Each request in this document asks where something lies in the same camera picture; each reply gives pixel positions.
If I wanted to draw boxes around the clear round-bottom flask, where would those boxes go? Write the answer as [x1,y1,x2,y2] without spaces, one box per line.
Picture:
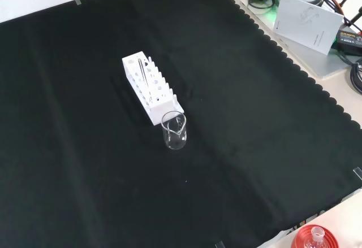
[306,227,326,248]

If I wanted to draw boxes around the thick black power cable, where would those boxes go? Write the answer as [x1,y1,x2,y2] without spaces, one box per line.
[348,58,362,95]

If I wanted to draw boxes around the white paper booklet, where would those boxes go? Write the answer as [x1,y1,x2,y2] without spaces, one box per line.
[273,0,345,56]

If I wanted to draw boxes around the black power adapter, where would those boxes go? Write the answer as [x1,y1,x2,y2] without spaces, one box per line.
[333,27,362,55]

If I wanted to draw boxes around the clear glass beaker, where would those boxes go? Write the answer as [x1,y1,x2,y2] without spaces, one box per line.
[161,111,189,151]

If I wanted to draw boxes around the clear glass rod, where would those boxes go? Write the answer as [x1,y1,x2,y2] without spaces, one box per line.
[138,58,149,86]

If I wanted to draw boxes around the white test tube rack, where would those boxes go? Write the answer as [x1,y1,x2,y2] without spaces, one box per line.
[122,50,185,127]

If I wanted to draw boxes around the black bench cloth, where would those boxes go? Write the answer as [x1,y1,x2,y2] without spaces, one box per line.
[0,0,362,248]

